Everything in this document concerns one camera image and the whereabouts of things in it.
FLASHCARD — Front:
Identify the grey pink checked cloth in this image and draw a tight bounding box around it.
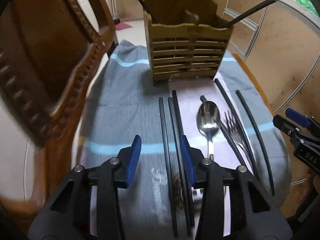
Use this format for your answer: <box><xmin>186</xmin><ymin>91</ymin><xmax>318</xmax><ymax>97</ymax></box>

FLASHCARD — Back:
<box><xmin>78</xmin><ymin>40</ymin><xmax>292</xmax><ymax>239</ymax></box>

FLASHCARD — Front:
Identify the carved wooden chair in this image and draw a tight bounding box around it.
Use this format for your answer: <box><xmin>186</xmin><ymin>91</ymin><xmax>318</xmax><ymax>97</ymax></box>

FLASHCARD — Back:
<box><xmin>1</xmin><ymin>0</ymin><xmax>117</xmax><ymax>232</ymax></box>

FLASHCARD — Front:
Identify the steel fork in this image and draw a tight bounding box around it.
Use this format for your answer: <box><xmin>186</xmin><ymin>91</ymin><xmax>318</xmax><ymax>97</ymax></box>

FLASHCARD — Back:
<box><xmin>225</xmin><ymin>110</ymin><xmax>252</xmax><ymax>166</ymax></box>

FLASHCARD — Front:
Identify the green plastic bag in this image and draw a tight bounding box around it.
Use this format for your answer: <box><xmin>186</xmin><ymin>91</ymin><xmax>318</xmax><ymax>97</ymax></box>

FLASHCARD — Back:
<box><xmin>296</xmin><ymin>0</ymin><xmax>319</xmax><ymax>17</ymax></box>

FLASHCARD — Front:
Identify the steel spoon wooden handle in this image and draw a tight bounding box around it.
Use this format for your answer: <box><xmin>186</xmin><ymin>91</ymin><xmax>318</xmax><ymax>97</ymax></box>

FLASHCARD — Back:
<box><xmin>196</xmin><ymin>96</ymin><xmax>220</xmax><ymax>160</ymax></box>

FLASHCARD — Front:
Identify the wooden utensil holder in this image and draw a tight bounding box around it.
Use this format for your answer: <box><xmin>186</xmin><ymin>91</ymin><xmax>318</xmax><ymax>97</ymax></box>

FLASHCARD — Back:
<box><xmin>144</xmin><ymin>0</ymin><xmax>233</xmax><ymax>84</ymax></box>

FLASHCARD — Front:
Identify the broom with pink dustpan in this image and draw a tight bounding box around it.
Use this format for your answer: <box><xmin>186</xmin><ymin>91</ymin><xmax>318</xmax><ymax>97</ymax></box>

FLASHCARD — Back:
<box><xmin>113</xmin><ymin>18</ymin><xmax>132</xmax><ymax>30</ymax></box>

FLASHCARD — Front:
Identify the black chopstick beside spoon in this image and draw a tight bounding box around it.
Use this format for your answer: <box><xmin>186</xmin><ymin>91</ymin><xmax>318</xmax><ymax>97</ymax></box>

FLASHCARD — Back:
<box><xmin>199</xmin><ymin>95</ymin><xmax>249</xmax><ymax>167</ymax></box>

